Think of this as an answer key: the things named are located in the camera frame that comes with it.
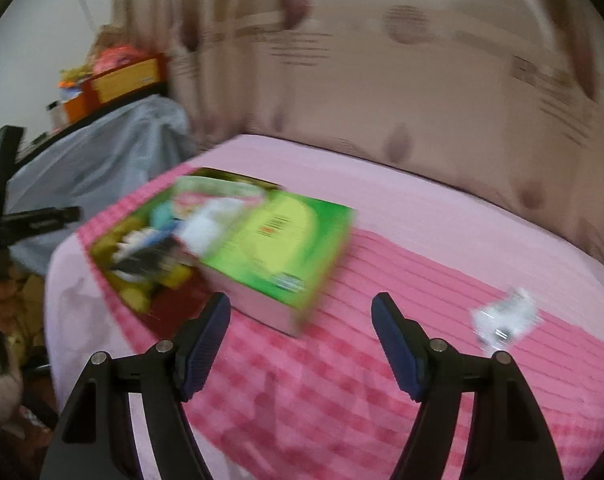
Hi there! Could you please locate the white knit glove red trim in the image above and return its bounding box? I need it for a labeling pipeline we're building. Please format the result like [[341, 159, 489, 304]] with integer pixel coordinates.
[[174, 197, 247, 258]]

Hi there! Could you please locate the teal fluffy scrunchie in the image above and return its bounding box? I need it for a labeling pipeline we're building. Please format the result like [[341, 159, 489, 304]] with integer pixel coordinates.
[[149, 200, 181, 232]]

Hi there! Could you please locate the pink checkered tablecloth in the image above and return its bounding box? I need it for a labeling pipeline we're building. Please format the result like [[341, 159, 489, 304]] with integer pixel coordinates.
[[44, 133, 604, 480]]

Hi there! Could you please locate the grey-blue plastic cover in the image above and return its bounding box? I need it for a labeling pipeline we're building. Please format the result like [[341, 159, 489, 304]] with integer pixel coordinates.
[[4, 93, 196, 276]]

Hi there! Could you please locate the red and yellow box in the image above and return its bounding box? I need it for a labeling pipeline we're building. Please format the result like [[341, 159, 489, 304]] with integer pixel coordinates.
[[82, 54, 167, 110]]

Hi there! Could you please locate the green tissue pack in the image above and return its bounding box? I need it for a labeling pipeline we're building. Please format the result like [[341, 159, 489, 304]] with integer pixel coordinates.
[[200, 190, 356, 337]]

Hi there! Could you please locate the orange plastic bag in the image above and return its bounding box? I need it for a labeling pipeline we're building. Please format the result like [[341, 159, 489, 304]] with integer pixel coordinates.
[[93, 44, 146, 76]]

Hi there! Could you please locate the orange box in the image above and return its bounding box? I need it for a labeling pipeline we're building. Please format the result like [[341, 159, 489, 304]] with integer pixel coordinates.
[[59, 82, 99, 125]]

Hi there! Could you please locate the beige leaf-pattern curtain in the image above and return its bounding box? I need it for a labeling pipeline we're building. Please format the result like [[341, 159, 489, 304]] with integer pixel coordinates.
[[113, 0, 604, 264]]

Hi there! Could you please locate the gold metal tray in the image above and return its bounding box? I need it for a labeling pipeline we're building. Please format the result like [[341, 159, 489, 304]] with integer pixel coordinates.
[[89, 168, 279, 337]]

